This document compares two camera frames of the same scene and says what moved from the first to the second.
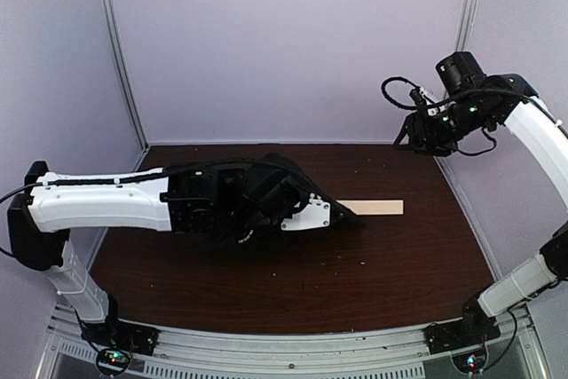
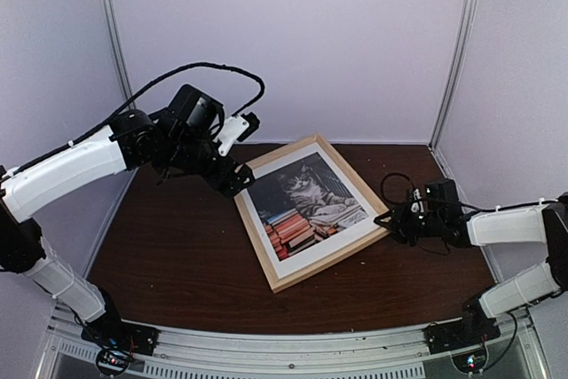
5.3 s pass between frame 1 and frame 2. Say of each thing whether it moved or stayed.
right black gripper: moved
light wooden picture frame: moved
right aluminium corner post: stayed
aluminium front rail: stayed
